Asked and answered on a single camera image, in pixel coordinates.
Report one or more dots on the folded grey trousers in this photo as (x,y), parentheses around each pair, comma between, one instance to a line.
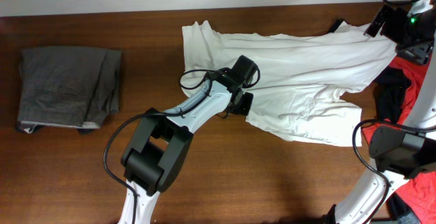
(68,86)

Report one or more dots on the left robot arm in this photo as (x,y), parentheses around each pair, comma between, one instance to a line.
(157,150)

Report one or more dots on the black garment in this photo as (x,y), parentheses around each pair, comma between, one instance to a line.
(360,62)

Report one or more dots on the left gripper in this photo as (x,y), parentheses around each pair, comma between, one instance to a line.
(246,105)

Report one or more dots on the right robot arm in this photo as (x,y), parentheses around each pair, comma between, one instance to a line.
(398,153)

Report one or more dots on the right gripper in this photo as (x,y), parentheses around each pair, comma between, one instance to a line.
(396,18)

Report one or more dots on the white t-shirt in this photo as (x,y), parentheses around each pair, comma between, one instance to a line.
(298,90)

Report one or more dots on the red t-shirt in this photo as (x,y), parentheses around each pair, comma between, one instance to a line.
(398,89)

